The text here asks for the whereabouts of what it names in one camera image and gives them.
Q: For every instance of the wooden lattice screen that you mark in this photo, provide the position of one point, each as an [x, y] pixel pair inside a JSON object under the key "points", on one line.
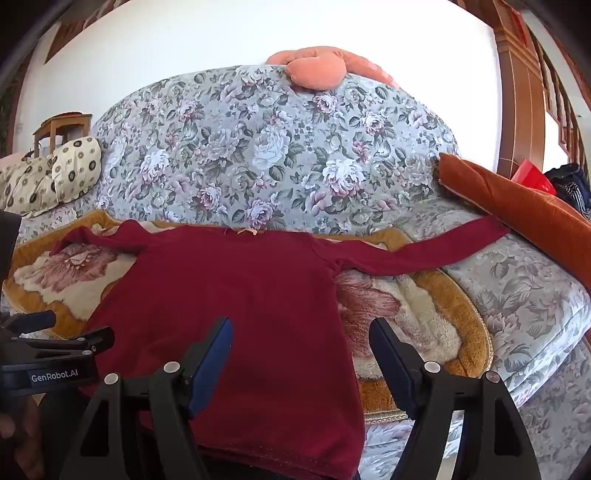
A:
{"points": [[57, 44]]}

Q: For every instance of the peach plush cushion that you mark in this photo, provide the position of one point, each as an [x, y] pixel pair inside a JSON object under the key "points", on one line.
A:
{"points": [[314, 69]]}

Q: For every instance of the yellow floral fleece blanket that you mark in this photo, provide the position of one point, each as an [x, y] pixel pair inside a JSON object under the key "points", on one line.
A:
{"points": [[401, 304]]}

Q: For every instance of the person's left hand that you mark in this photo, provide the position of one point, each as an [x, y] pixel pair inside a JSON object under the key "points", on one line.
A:
{"points": [[23, 438]]}

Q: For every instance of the dark red sweater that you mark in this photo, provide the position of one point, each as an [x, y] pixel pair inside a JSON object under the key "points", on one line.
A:
{"points": [[231, 286]]}

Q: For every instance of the green plants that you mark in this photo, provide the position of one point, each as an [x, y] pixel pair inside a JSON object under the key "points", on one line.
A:
{"points": [[7, 120]]}

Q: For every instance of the dark striped clothing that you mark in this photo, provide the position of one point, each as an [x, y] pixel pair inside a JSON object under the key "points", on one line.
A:
{"points": [[572, 184]]}

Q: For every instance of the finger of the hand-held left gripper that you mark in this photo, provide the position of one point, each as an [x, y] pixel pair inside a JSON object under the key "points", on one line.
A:
{"points": [[32, 321], [83, 340]]}

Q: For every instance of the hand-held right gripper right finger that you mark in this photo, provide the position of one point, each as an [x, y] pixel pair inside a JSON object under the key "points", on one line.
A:
{"points": [[385, 350]]}

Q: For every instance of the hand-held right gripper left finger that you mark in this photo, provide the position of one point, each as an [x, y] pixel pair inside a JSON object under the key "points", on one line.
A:
{"points": [[217, 350]]}

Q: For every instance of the floral sofa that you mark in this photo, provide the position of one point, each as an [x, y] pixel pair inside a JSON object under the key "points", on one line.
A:
{"points": [[258, 152]]}

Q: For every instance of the red bag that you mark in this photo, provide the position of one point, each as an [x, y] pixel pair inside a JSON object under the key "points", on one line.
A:
{"points": [[533, 177]]}

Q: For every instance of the orange velvet bolster cushion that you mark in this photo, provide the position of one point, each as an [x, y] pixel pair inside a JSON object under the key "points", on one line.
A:
{"points": [[517, 198]]}

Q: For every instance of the wooden stair railing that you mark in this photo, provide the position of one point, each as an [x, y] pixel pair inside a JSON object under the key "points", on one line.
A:
{"points": [[519, 92]]}

